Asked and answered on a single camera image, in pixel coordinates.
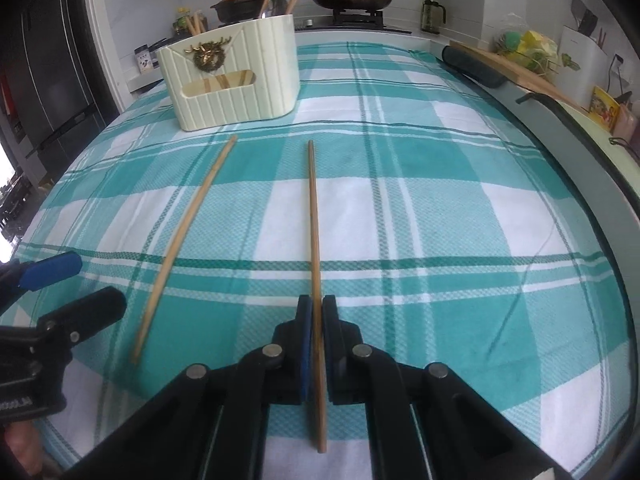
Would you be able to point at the glass kettle black frame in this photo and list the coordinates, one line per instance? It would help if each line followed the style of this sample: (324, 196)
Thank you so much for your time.
(431, 14)

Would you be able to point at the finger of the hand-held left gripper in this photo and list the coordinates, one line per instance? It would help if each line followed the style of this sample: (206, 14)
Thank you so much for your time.
(50, 269)
(87, 310)

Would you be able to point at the cream ribbed utensil holder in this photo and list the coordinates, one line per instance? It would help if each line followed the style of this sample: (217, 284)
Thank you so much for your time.
(235, 95)

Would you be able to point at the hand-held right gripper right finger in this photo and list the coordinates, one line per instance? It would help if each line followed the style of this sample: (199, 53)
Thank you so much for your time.
(334, 340)

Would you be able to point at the person's left hand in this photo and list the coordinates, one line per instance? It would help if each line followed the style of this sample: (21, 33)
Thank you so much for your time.
(20, 442)

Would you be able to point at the black white spice box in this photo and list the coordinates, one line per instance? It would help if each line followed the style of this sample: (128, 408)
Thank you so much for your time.
(145, 60)

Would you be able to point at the black gas stove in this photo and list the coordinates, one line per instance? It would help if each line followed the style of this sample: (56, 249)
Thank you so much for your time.
(350, 19)

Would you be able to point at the black padded roll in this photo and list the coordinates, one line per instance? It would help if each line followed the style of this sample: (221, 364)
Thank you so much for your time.
(472, 66)

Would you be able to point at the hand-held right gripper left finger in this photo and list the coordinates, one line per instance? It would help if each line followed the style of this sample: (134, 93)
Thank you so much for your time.
(305, 360)

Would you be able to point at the black refrigerator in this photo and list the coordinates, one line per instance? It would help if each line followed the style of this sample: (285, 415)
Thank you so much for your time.
(50, 60)

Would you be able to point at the wooden cutting board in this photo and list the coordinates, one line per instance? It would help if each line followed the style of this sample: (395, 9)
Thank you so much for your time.
(530, 77)

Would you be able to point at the colourful printed box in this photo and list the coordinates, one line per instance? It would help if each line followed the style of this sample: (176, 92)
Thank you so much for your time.
(605, 107)

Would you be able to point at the metal spoon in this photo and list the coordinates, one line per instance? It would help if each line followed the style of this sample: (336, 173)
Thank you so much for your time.
(277, 5)

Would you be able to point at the plastic bag yellow green contents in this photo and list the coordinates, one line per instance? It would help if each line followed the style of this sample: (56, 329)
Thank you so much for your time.
(527, 47)

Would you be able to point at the teal white plaid tablecloth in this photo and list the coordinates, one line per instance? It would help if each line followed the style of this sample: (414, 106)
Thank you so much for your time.
(425, 220)

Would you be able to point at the pale green tray black rim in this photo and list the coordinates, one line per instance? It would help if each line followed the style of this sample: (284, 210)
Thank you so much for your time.
(600, 140)

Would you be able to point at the black clay pot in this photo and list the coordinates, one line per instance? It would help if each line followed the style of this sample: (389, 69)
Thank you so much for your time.
(240, 10)

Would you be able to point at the white knife holder box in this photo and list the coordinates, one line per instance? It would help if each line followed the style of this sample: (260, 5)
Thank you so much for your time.
(582, 67)

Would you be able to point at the grey spatula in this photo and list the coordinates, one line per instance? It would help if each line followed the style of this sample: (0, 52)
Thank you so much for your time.
(582, 15)

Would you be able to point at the white wall socket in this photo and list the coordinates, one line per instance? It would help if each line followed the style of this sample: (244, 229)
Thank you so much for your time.
(618, 63)

